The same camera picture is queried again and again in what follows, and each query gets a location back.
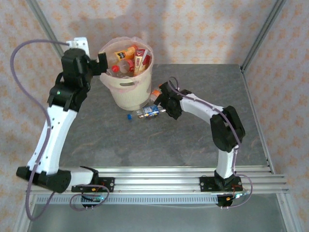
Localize clear plastic bottle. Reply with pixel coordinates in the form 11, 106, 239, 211
105, 68, 126, 79

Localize aluminium frame leg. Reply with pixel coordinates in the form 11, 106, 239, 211
13, 193, 37, 232
276, 193, 299, 232

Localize aluminium frame post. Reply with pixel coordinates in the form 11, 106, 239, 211
26, 0, 66, 55
239, 0, 288, 73

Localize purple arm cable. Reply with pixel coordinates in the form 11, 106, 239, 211
11, 39, 111, 221
168, 76, 254, 210

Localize clear bottle orange label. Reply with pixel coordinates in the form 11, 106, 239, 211
150, 88, 163, 102

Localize cream plastic bin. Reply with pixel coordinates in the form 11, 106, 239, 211
98, 36, 155, 111

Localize clear bottle red cap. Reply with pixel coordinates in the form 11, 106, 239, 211
111, 58, 135, 74

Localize grey slotted cable duct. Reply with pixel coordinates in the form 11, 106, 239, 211
36, 195, 219, 205

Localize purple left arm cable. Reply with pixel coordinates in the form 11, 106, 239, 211
11, 39, 111, 221

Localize small circuit board green LED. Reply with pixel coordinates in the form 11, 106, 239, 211
225, 192, 250, 201
81, 194, 107, 203

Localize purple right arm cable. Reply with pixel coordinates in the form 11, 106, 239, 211
168, 76, 254, 210

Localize yellow tea bottle red label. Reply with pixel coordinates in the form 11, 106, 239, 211
133, 46, 154, 76

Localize orange juice plastic bottle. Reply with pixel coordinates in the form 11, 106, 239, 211
114, 45, 136, 61

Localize floral patterned backdrop cloth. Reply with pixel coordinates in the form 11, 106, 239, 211
0, 0, 309, 232

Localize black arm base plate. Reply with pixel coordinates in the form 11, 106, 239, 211
199, 176, 242, 193
71, 177, 115, 193

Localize grey metal lower panel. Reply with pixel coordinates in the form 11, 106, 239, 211
28, 204, 288, 232

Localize aluminium table side rail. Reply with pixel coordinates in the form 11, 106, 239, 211
240, 65, 276, 174

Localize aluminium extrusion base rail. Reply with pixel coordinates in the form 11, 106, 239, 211
26, 166, 290, 194

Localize clear bottle blue yellow label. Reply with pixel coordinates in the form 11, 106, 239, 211
136, 105, 168, 119

